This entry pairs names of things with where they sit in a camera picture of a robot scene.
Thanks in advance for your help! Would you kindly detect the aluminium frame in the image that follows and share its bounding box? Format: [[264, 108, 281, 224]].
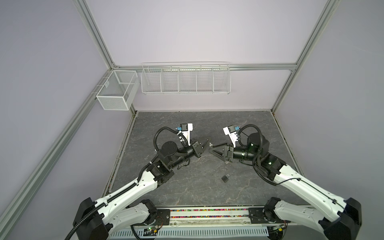
[[0, 0, 343, 235]]

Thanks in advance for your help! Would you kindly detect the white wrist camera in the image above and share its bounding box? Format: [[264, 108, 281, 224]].
[[177, 123, 193, 145], [223, 125, 240, 147]]

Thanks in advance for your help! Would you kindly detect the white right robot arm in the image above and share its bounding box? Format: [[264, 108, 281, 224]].
[[209, 124, 363, 240]]

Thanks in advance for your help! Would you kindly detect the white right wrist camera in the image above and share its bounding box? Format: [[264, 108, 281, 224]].
[[223, 125, 240, 147]]

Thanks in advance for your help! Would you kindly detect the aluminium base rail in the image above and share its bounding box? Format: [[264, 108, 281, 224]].
[[109, 206, 288, 240]]

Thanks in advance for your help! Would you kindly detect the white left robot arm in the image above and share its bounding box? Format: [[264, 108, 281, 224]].
[[66, 127, 212, 240]]

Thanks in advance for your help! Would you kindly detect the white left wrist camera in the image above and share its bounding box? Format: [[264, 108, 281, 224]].
[[177, 123, 193, 145]]

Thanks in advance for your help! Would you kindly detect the long white wire basket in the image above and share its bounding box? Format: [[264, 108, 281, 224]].
[[141, 62, 232, 94]]

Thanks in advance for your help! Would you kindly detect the white mesh box basket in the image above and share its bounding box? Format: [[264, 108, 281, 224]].
[[96, 70, 140, 111]]

